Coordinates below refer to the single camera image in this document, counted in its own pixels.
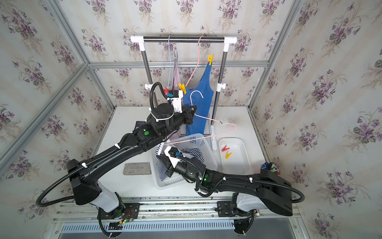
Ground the pink pen cup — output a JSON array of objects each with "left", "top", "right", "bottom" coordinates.
[{"left": 261, "top": 162, "right": 281, "bottom": 175}]

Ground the light blue wire hanger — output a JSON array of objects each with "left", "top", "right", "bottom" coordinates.
[{"left": 167, "top": 35, "right": 172, "bottom": 88}]

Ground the pink tank top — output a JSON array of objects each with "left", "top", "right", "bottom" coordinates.
[{"left": 171, "top": 60, "right": 181, "bottom": 90}]

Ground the grey rectangular sponge pad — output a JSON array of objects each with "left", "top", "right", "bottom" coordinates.
[{"left": 123, "top": 162, "right": 152, "bottom": 176}]

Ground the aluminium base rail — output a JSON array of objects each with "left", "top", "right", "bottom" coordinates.
[{"left": 52, "top": 195, "right": 302, "bottom": 235}]

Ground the yellow upper clothespin blue top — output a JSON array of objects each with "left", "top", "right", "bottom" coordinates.
[{"left": 208, "top": 54, "right": 214, "bottom": 66}]

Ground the blue white striped tank top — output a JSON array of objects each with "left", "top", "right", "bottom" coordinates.
[{"left": 156, "top": 152, "right": 206, "bottom": 183}]

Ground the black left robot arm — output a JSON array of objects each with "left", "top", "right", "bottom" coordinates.
[{"left": 35, "top": 82, "right": 197, "bottom": 215}]

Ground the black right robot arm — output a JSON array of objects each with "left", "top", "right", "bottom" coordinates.
[{"left": 156, "top": 153, "right": 305, "bottom": 217}]

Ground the yellow lower clothespin blue top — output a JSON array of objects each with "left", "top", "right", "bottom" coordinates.
[{"left": 178, "top": 84, "right": 187, "bottom": 95}]

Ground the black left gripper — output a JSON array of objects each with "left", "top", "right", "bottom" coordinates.
[{"left": 161, "top": 103, "right": 197, "bottom": 139}]

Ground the pink wire hanger blue top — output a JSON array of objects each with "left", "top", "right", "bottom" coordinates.
[{"left": 185, "top": 35, "right": 204, "bottom": 87}]

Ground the pink wire hanger striped top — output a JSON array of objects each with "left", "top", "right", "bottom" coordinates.
[{"left": 164, "top": 90, "right": 238, "bottom": 145}]

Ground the yellow clothespin blue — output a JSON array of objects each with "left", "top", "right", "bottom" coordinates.
[
  {"left": 208, "top": 54, "right": 214, "bottom": 66},
  {"left": 178, "top": 84, "right": 187, "bottom": 95}
]

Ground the red clothespin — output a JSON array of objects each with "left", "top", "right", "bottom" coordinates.
[
  {"left": 221, "top": 145, "right": 230, "bottom": 152},
  {"left": 163, "top": 87, "right": 169, "bottom": 95}
]

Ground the white plastic tray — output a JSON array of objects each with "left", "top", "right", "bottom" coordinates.
[{"left": 219, "top": 137, "right": 252, "bottom": 175}]

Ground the white perforated plastic basket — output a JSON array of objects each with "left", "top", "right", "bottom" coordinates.
[{"left": 150, "top": 133, "right": 217, "bottom": 190}]

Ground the white metal clothes rack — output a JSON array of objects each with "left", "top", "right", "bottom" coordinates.
[{"left": 130, "top": 35, "right": 237, "bottom": 150}]

